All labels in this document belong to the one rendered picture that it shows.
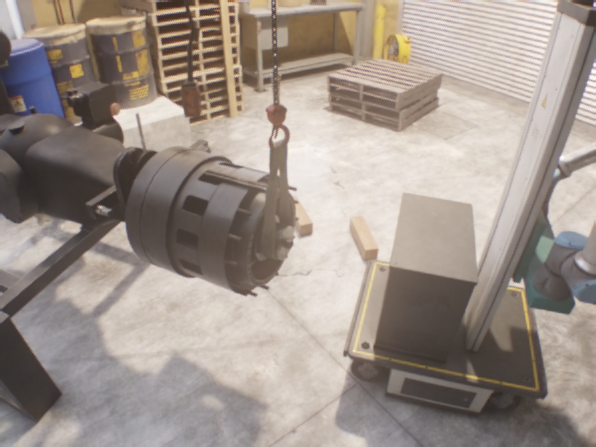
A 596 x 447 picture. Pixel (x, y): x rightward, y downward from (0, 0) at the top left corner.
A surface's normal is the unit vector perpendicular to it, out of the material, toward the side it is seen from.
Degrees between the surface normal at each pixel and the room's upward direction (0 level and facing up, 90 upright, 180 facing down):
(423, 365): 0
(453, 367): 0
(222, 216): 42
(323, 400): 0
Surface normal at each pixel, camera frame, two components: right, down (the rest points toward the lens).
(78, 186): -0.12, 0.59
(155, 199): -0.32, -0.18
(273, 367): 0.00, -0.81
